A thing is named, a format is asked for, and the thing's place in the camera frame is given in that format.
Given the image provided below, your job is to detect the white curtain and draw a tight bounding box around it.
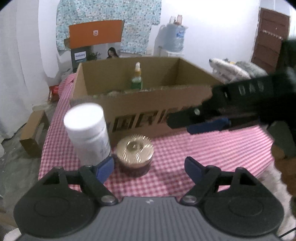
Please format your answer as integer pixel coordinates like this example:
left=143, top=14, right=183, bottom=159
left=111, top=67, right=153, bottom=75
left=0, top=9, right=58, bottom=139

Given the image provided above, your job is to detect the grey fluffy blanket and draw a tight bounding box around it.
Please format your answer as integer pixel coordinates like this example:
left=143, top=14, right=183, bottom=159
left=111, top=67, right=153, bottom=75
left=209, top=57, right=269, bottom=84

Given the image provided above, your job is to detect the blue water jug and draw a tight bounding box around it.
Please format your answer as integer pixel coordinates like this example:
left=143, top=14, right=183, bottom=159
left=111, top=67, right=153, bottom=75
left=162, top=23, right=188, bottom=52

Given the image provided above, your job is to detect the small open cardboard box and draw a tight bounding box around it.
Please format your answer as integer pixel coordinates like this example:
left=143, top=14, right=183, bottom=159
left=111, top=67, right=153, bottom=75
left=20, top=109, right=50, bottom=158

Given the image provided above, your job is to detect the white fluffy rug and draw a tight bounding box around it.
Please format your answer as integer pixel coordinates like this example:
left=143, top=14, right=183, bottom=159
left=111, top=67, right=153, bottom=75
left=259, top=160, right=296, bottom=241

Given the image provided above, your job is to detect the floral hanging cloth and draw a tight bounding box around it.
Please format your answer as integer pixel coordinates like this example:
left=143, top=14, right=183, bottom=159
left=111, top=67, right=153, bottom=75
left=55, top=0, right=162, bottom=55

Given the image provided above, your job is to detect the red packet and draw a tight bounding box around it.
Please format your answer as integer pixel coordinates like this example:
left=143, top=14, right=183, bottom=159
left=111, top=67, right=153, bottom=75
left=49, top=85, right=60, bottom=102

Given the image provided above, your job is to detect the gold lid jar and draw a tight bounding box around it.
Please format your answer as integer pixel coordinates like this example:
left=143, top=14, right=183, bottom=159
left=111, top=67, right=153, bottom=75
left=115, top=134, right=155, bottom=178

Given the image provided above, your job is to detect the pink checked cloth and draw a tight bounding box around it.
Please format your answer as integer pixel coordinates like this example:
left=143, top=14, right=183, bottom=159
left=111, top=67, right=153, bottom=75
left=38, top=73, right=275, bottom=200

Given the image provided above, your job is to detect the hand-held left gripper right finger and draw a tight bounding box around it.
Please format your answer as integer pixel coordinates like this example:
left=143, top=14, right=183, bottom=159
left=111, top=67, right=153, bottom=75
left=180, top=156, right=257, bottom=205

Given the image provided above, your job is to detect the white pill bottle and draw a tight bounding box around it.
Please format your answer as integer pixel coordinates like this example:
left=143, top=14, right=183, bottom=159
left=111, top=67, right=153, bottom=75
left=63, top=103, right=112, bottom=165

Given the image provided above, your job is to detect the dark printed box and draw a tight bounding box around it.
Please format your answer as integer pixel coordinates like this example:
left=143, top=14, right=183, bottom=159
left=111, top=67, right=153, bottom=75
left=70, top=45, right=121, bottom=73

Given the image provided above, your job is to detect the brown cardboard box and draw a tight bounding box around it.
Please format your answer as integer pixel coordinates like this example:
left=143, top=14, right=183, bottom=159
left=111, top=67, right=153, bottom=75
left=69, top=57, right=222, bottom=146

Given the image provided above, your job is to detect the brown wooden door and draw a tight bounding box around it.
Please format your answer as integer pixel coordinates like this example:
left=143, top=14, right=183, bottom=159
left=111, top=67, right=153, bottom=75
left=251, top=7, right=290, bottom=70

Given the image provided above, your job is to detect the green dropper bottle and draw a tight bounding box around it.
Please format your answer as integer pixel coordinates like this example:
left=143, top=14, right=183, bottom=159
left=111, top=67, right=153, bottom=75
left=131, top=62, right=143, bottom=91

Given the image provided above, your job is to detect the white water dispenser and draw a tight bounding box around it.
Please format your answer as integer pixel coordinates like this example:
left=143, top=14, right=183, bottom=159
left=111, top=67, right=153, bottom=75
left=158, top=46, right=185, bottom=58

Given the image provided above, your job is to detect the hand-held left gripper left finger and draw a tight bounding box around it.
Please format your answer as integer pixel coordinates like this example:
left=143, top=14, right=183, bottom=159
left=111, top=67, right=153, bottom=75
left=43, top=156, right=118, bottom=207

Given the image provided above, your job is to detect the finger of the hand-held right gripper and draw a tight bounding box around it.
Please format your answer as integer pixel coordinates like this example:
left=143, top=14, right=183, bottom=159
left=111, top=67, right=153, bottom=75
left=166, top=104, right=214, bottom=129
left=187, top=117, right=232, bottom=135

